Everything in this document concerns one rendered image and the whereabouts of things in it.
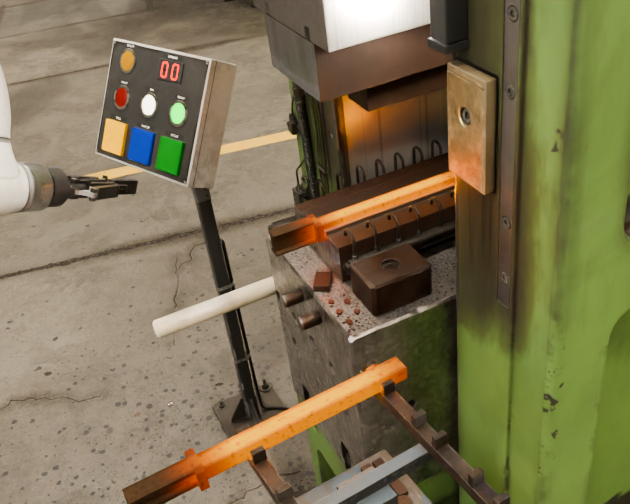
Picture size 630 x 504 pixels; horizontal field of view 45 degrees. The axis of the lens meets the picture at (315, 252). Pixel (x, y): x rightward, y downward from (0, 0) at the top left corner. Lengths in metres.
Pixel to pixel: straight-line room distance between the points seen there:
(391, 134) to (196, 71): 0.44
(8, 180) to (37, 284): 1.96
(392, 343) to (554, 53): 0.60
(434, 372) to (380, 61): 0.57
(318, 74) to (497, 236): 0.36
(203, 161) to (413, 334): 0.64
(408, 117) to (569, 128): 0.73
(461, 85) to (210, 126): 0.77
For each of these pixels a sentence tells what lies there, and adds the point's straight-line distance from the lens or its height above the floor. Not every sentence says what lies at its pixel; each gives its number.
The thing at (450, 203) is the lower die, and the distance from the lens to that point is 1.45.
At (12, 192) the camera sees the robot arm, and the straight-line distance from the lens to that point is 1.40.
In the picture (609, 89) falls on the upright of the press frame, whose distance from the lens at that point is 0.97.
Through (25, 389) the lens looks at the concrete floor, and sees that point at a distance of 2.84.
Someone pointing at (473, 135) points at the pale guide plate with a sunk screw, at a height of 1.27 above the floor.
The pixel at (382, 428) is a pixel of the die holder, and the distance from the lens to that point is 1.46.
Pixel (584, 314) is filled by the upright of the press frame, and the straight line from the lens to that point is 1.14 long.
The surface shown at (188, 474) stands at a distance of 1.04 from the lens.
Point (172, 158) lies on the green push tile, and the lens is 1.72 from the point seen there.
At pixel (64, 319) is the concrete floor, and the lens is 3.08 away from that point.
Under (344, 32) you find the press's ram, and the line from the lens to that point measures 1.14.
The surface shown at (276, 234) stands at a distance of 1.36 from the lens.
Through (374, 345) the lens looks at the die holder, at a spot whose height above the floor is 0.88.
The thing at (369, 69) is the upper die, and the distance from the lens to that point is 1.24.
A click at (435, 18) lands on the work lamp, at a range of 1.06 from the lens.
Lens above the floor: 1.76
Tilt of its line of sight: 35 degrees down
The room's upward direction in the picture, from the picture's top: 8 degrees counter-clockwise
